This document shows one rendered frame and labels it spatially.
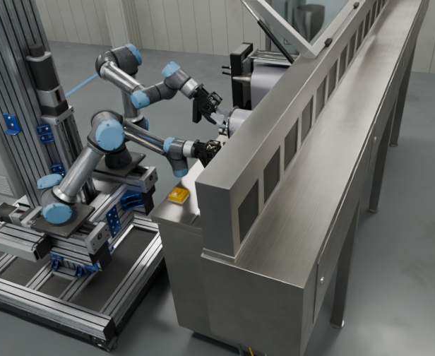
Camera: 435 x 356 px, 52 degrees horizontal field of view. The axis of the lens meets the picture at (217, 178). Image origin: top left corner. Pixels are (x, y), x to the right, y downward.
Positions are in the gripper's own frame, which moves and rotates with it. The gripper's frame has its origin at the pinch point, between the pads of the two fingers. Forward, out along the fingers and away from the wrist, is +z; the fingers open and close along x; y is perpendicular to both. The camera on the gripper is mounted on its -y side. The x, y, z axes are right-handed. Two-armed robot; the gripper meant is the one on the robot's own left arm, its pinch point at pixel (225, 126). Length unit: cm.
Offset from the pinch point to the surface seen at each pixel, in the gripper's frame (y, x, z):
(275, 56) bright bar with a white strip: 25.0, 27.7, -4.4
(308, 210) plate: 52, -65, 29
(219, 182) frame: 60, -87, 5
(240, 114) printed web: 11.4, -1.8, 1.2
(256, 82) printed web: 15.1, 18.5, -2.8
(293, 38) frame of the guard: 60, -20, -4
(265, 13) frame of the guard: 60, -20, -15
